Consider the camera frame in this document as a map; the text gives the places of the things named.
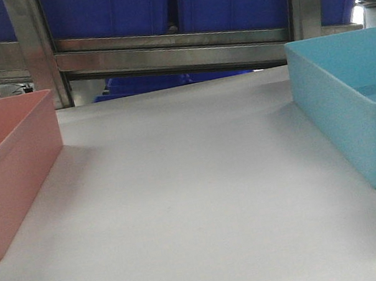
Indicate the light blue plastic box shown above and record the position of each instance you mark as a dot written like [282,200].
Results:
[333,80]

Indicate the pink plastic box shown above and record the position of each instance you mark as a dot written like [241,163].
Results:
[30,141]

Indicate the blue crate lower shelf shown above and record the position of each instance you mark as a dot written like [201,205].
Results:
[118,87]

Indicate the blue crate middle left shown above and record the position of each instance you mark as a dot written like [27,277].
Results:
[73,19]

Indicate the stainless steel shelf frame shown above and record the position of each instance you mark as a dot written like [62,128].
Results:
[51,64]

